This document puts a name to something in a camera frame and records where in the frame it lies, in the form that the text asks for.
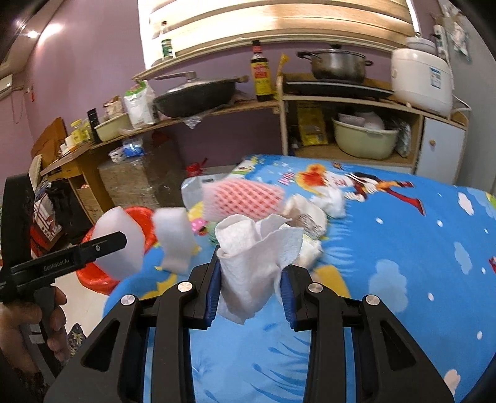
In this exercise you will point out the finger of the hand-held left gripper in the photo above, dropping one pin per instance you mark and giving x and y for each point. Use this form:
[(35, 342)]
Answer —
[(77, 254)]

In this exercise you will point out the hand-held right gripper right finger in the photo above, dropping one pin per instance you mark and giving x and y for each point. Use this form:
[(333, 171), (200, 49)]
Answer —
[(288, 296)]

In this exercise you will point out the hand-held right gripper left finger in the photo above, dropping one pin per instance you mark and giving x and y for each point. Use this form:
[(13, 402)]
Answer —
[(214, 288)]

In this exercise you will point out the red trash bin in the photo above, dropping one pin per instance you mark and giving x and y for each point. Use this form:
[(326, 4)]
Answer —
[(93, 279)]

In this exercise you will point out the white paper towel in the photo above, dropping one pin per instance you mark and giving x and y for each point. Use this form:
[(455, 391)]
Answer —
[(248, 263)]

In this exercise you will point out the large white foam block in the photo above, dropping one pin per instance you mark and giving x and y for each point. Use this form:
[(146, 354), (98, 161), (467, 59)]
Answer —
[(120, 263)]

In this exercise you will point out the small white foam block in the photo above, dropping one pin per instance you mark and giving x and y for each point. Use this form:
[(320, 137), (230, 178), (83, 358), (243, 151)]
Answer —
[(174, 240)]

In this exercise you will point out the pink foam fruit net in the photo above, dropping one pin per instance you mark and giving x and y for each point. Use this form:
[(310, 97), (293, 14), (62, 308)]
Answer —
[(240, 197)]

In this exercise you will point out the person's left forearm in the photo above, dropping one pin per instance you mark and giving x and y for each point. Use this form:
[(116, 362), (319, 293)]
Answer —
[(19, 383)]

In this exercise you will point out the person's left hand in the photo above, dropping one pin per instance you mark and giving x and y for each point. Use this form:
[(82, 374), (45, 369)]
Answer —
[(17, 321)]

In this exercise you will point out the red and white bag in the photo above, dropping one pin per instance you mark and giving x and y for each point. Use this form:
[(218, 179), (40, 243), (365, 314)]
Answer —
[(42, 224)]

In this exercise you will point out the black bag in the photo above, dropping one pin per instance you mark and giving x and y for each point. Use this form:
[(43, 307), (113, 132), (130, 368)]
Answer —
[(64, 211)]

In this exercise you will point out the small white crumpled paper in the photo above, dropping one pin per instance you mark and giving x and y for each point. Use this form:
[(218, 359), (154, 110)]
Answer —
[(310, 252)]

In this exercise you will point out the cardboard box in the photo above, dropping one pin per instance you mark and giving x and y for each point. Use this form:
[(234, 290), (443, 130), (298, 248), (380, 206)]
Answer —
[(89, 203)]

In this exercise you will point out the wooden board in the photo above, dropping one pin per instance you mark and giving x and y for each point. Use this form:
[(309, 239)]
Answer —
[(48, 137)]

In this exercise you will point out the dark floral cloth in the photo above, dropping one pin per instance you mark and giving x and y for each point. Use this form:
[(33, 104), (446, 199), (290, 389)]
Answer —
[(75, 339)]

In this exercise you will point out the beige crumpled paper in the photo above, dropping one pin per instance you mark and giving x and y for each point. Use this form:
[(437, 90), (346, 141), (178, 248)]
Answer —
[(302, 211)]

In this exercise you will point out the plastic wrapped brown bale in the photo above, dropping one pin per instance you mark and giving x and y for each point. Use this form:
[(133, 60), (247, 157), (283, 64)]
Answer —
[(135, 186)]

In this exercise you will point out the white rice bag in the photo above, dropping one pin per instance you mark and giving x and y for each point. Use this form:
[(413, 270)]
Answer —
[(193, 190)]

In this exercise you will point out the yellow lidded jar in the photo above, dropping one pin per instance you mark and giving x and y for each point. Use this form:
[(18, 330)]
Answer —
[(76, 131), (87, 133)]

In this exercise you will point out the white crumpled tissue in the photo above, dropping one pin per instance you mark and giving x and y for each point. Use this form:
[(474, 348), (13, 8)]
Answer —
[(333, 201)]

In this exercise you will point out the blue printed cartoon blanket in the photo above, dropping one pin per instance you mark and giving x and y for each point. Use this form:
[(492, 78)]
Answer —
[(387, 252)]

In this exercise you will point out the black box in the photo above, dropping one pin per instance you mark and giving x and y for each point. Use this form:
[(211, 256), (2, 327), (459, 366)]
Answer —
[(93, 124)]

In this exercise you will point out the blue plastic packet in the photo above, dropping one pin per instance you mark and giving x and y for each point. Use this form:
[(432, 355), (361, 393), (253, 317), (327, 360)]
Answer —
[(133, 148)]

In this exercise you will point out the cream basin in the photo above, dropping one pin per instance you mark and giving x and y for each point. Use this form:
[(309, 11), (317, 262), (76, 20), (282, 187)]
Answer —
[(114, 128)]

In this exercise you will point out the white air conditioner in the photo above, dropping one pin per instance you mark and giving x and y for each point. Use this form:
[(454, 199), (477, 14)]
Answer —
[(6, 85)]

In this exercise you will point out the brown paper bag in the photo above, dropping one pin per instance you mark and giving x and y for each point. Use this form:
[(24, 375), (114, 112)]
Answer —
[(112, 106)]

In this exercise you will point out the white flour bag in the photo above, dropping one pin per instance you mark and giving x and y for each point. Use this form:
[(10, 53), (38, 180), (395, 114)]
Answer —
[(139, 106)]

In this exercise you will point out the crumpled aluminium foil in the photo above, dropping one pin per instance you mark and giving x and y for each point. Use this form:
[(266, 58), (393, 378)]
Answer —
[(192, 122)]

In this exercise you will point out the pale green basin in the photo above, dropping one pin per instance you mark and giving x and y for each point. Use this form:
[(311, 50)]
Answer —
[(364, 143)]

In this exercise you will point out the yellow snack packet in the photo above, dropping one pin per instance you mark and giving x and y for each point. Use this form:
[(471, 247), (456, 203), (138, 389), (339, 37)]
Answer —
[(312, 126)]

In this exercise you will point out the light wooden shelf rack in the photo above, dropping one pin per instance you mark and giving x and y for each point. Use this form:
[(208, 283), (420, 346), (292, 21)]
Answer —
[(285, 124)]

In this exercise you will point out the brown wooden counter shelf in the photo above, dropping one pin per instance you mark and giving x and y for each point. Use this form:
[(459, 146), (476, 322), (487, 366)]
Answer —
[(232, 106)]

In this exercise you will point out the black wok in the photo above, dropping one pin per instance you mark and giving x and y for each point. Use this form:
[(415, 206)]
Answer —
[(193, 100)]

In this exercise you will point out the silver foil bag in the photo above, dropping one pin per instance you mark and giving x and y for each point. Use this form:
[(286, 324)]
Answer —
[(403, 137)]

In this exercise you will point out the glass wok lid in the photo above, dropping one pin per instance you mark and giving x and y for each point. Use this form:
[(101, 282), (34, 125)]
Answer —
[(190, 84)]

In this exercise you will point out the white cabinet door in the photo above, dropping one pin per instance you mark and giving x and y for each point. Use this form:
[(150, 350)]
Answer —
[(440, 151)]

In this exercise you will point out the black induction cooktop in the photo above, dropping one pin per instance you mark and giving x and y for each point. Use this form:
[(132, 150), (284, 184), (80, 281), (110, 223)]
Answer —
[(337, 90)]

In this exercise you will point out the dark soy sauce bottle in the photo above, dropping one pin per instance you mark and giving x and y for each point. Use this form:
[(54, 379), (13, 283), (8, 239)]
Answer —
[(261, 77)]

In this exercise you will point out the green label bottle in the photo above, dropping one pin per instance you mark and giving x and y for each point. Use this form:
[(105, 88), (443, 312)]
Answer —
[(167, 44)]

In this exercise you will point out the steel cooking pot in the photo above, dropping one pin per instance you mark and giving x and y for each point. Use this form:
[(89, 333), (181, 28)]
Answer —
[(335, 64)]

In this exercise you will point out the white rice cooker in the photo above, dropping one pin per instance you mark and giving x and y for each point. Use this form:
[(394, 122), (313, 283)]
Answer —
[(420, 77)]

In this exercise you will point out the striped window blind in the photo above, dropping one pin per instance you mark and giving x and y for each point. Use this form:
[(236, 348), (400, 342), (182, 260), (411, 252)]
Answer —
[(271, 19)]

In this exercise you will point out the white power strip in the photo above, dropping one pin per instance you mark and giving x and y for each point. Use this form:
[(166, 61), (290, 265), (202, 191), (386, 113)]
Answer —
[(441, 42)]

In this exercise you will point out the hanging plastic bag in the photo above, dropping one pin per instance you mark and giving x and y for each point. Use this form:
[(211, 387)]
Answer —
[(459, 35)]

